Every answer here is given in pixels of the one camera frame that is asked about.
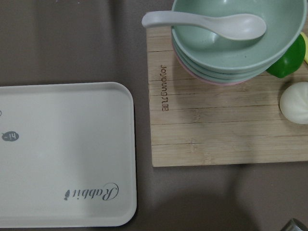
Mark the green lime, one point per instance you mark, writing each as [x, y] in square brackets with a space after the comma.
[290, 61]

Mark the yellow plastic knife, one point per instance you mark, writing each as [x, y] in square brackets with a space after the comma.
[304, 36]

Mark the white ceramic spoon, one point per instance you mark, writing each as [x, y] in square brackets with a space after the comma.
[235, 27]

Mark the green top bowl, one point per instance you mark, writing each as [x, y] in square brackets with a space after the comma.
[284, 19]

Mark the white steamed bun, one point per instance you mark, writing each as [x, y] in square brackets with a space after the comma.
[294, 103]

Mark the bamboo cutting board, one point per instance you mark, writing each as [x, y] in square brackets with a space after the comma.
[194, 123]

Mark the steel scoop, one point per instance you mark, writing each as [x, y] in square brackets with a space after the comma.
[294, 225]

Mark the pink bottom bowl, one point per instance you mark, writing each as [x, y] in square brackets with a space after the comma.
[205, 80]

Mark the cream rabbit serving tray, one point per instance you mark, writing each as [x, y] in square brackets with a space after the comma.
[67, 156]

